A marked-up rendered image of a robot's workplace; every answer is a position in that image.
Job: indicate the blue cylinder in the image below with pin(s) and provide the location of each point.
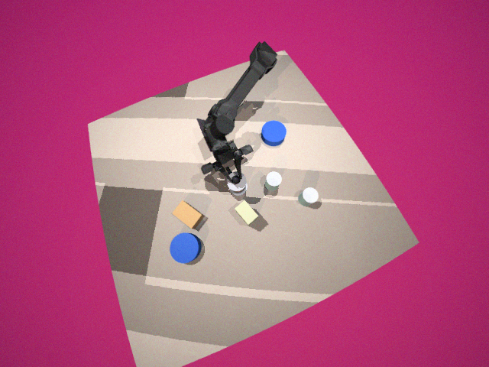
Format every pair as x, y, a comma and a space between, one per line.
185, 247
273, 133

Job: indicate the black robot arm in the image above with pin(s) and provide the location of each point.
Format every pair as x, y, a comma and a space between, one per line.
221, 117

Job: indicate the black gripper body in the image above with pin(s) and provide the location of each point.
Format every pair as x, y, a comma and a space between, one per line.
206, 168

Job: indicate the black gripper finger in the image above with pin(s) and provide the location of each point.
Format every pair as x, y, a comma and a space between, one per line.
238, 166
223, 171

